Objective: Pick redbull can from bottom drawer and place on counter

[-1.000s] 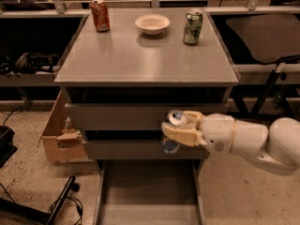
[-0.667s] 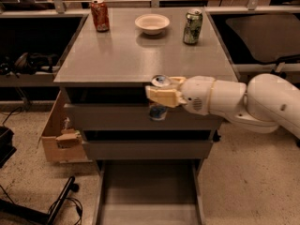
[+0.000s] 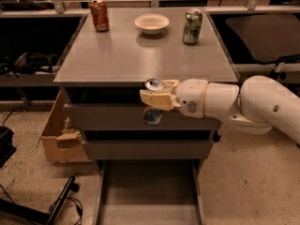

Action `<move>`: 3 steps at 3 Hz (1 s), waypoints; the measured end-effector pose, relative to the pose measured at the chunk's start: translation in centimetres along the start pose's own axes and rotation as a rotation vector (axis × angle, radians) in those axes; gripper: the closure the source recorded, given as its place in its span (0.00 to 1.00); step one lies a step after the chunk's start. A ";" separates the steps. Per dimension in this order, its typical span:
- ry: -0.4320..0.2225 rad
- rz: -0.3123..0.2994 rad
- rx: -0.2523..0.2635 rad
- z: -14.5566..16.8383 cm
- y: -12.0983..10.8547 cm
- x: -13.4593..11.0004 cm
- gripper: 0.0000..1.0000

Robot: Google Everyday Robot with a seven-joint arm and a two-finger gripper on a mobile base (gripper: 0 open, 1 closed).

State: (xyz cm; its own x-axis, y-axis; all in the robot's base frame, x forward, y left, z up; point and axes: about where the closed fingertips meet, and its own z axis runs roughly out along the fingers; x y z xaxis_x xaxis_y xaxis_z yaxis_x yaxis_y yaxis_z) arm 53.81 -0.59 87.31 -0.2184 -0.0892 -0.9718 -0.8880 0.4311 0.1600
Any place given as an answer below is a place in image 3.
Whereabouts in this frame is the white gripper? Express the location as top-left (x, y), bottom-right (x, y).
top-left (140, 79), bottom-right (208, 118)

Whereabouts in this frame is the redbull can blue silver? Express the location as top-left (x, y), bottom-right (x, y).
top-left (143, 79), bottom-right (165, 126)

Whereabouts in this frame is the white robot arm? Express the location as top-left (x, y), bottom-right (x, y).
top-left (140, 75), bottom-right (300, 143)

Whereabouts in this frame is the grey top drawer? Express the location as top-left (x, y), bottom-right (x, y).
top-left (65, 103), bottom-right (221, 130)

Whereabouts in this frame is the grey drawer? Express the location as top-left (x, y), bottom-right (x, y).
top-left (82, 140), bottom-right (213, 160)
top-left (93, 159), bottom-right (206, 225)
top-left (65, 103), bottom-right (221, 130)

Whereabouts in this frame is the green soda can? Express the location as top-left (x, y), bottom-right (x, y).
top-left (183, 8), bottom-right (203, 44)

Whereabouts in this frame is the grey middle drawer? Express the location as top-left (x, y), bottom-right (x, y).
top-left (82, 140), bottom-right (213, 160)

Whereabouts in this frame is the grey drawer cabinet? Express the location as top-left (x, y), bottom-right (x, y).
top-left (52, 7), bottom-right (240, 225)

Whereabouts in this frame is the orange soda can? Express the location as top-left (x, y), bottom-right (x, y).
top-left (89, 0), bottom-right (110, 32)

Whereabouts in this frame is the grey bottom drawer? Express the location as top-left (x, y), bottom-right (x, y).
top-left (93, 159), bottom-right (206, 225)

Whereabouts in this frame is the white bowl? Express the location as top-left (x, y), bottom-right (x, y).
top-left (134, 14), bottom-right (170, 35)

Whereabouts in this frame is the black office chair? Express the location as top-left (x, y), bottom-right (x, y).
top-left (225, 13), bottom-right (300, 66)

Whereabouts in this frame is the cardboard box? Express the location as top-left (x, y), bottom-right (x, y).
top-left (40, 93), bottom-right (89, 162)

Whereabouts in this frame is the black box at left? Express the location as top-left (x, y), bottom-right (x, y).
top-left (0, 126), bottom-right (16, 168)

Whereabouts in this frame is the black stand with cables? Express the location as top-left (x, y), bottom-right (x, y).
top-left (0, 176), bottom-right (83, 225)

